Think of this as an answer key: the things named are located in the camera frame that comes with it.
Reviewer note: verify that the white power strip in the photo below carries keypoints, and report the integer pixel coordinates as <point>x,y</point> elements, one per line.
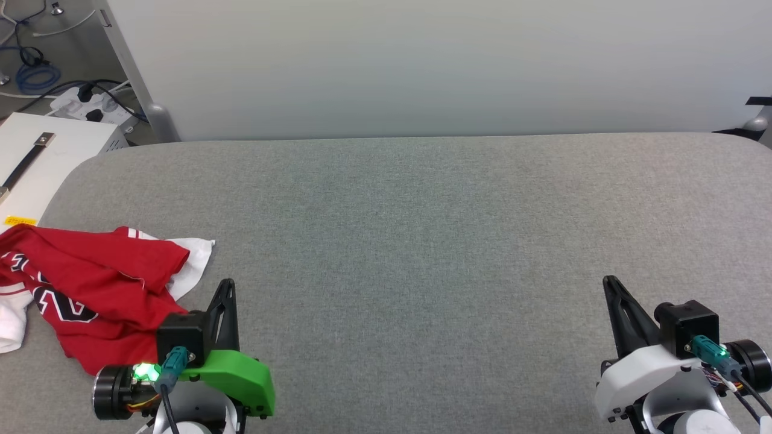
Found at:
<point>72,105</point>

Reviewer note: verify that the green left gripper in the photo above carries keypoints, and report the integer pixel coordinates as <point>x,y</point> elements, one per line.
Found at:
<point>241,374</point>

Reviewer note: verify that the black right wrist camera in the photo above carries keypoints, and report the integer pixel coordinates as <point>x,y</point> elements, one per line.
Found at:
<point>687,325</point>

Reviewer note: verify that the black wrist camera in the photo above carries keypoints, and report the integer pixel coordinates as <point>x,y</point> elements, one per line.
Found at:
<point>181,331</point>
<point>687,325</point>

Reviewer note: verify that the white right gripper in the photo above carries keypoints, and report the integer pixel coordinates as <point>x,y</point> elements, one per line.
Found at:
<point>639,374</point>

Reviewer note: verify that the red white basketball jersey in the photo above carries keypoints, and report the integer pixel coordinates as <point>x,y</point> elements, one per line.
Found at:
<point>108,271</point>

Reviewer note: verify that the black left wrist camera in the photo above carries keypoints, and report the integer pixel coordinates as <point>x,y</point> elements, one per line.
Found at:
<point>181,331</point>

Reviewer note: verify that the grey metal partition post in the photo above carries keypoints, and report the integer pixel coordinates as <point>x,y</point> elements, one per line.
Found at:
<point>158,120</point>

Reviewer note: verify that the white partition panel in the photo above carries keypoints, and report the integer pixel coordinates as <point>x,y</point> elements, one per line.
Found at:
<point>422,66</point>

